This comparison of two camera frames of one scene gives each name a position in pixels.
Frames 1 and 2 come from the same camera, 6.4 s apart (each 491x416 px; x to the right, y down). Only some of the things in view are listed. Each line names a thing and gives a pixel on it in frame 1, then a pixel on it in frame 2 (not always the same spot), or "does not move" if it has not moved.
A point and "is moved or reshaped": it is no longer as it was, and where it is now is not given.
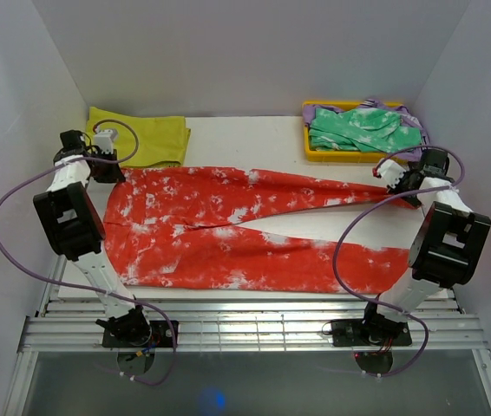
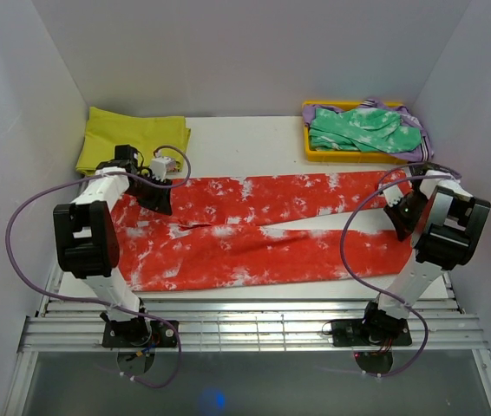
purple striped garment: [373, 104] does not move
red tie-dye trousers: [197, 229] is moved or reshaped
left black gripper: [114, 174] to [160, 202]
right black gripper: [397, 190] to [402, 227]
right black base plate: [355, 332] does not move
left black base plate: [160, 336] does not move
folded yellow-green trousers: [142, 141] does not move
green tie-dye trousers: [366, 129] does not move
